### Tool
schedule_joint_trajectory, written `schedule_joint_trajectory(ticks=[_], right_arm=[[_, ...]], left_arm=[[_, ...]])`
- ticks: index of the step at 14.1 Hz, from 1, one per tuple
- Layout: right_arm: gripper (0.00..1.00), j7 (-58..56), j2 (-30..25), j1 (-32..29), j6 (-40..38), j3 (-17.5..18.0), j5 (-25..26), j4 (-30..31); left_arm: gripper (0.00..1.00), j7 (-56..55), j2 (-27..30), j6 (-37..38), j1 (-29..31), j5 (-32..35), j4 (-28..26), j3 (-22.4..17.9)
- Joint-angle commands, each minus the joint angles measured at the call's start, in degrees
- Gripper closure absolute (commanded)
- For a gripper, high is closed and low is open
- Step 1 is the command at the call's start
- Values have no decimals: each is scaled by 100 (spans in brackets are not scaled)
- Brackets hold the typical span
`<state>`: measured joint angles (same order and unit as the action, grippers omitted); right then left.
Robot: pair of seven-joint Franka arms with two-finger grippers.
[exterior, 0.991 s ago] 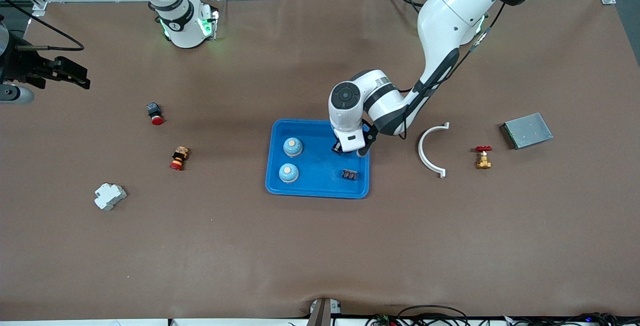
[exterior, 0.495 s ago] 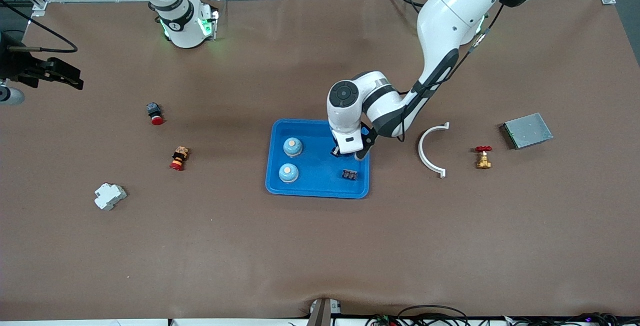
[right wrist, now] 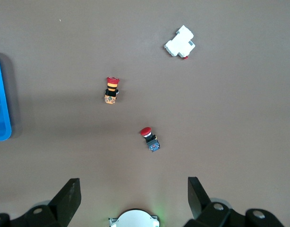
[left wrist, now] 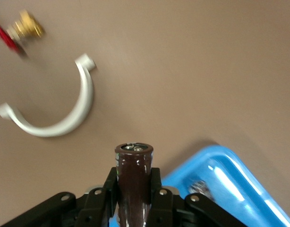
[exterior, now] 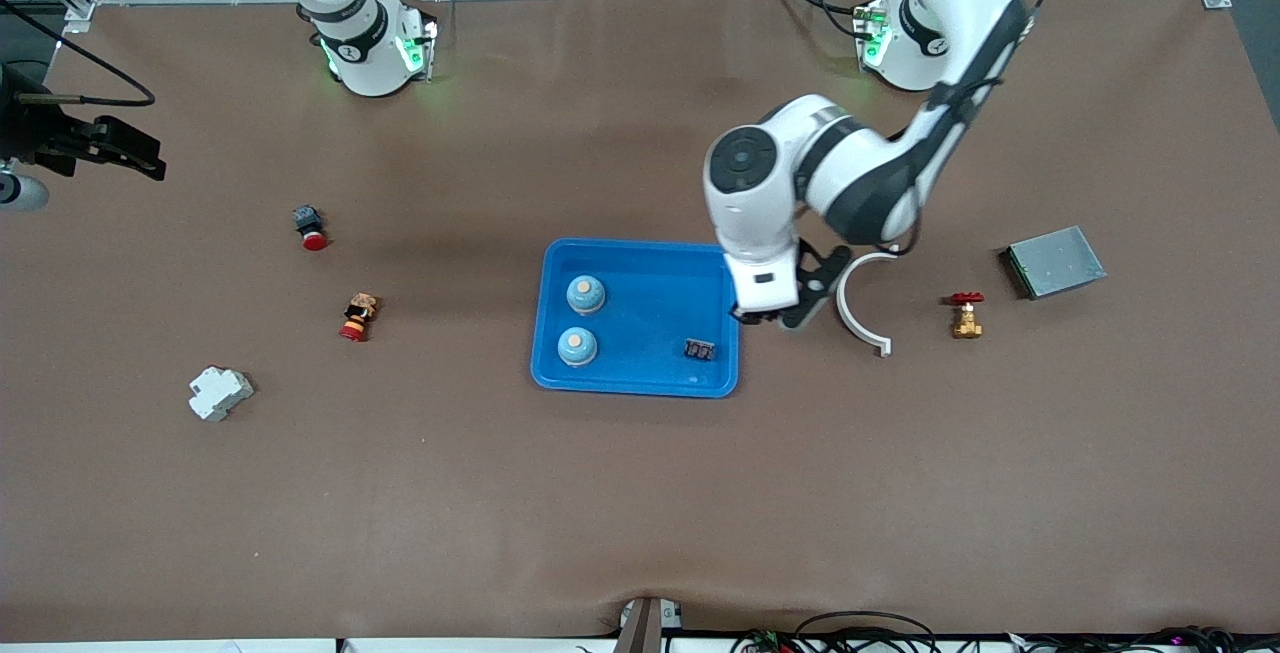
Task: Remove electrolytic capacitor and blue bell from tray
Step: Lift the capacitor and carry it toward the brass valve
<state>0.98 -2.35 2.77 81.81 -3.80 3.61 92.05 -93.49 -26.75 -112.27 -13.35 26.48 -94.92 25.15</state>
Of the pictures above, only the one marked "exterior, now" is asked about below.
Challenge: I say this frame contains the blue round bell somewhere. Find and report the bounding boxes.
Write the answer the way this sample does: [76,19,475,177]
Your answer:
[557,326,599,368]
[565,274,607,317]

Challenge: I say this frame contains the white semicircular pipe clamp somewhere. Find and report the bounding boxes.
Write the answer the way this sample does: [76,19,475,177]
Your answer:
[836,251,893,358]

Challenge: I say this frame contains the blue plastic tray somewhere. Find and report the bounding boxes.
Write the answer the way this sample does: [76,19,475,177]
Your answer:
[530,238,742,400]

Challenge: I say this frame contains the red button black base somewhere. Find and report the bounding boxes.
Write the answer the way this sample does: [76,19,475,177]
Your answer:
[292,205,330,252]

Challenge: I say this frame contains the brown table cover sheet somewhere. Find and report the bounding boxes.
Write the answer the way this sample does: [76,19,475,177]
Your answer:
[0,0,1280,644]

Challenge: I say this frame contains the silver metal module box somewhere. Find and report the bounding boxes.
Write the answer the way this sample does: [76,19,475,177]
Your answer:
[1000,225,1108,301]

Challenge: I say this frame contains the white circuit breaker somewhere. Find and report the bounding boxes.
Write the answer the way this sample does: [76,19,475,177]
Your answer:
[188,365,255,423]

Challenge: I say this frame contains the red yellow push button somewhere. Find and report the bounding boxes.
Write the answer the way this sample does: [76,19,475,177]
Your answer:
[338,293,381,344]

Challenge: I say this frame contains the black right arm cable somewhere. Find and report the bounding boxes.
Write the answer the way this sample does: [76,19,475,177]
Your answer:
[0,0,157,107]

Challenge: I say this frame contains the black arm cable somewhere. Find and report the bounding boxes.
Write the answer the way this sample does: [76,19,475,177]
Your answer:
[0,0,157,107]
[880,213,926,259]

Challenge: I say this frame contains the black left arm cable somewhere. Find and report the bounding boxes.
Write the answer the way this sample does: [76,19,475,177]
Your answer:
[880,213,926,259]

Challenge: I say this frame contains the brass valve red handle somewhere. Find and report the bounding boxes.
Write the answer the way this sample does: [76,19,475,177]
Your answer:
[950,291,986,340]

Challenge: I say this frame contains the black looped cable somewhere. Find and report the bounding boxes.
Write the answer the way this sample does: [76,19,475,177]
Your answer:
[795,611,941,653]

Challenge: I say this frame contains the metal edge bracket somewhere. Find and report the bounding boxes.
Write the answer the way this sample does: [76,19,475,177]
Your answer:
[615,596,686,653]

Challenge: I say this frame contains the black cable bundle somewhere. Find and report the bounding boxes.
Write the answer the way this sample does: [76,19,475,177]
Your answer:
[1010,625,1280,653]

